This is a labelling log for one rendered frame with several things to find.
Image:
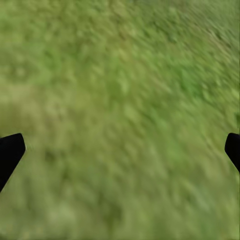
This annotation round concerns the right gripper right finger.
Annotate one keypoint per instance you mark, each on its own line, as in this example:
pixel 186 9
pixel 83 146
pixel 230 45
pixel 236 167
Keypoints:
pixel 232 149

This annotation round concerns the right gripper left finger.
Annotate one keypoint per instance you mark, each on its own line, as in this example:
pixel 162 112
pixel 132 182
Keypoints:
pixel 12 148

